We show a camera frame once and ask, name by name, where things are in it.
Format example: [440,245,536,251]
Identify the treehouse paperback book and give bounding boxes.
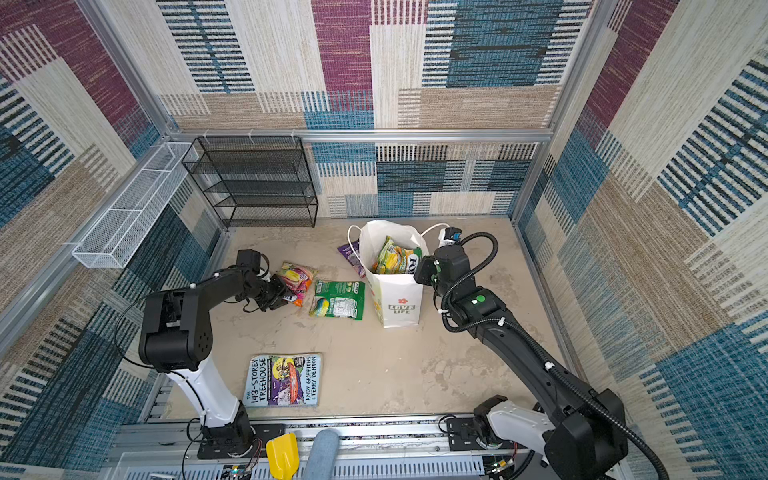
[242,353,323,408]

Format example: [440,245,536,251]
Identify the white paper bag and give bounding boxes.
[347,220,448,329]

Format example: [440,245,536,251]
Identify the grey cylinder roll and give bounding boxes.
[302,429,340,480]

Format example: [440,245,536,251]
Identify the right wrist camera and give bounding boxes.
[438,226,462,248]

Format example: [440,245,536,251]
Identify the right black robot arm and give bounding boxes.
[414,243,669,479]

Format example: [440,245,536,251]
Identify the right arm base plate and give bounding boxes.
[444,416,533,452]

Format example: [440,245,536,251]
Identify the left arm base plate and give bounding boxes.
[196,423,286,460]

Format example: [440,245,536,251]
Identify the yellow plastic scoop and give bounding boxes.
[266,433,300,480]

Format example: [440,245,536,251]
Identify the purple berries candy bag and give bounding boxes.
[337,241,366,279]

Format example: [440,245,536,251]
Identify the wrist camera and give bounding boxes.
[235,249,262,274]
[438,226,462,248]

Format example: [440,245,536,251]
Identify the white wire mesh basket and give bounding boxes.
[72,142,190,269]

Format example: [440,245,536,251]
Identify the green spring tea candy bag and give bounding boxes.
[309,280,366,321]

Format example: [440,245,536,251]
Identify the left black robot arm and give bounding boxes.
[138,266,287,457]

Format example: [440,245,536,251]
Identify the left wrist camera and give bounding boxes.
[235,249,262,274]

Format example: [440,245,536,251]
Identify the yellow green Fox's candy bag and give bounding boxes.
[372,236,423,275]

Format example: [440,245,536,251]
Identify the black wire shelf rack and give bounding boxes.
[182,136,319,229]

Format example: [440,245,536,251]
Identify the pink yellow Fox's candy bag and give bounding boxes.
[278,262,317,307]

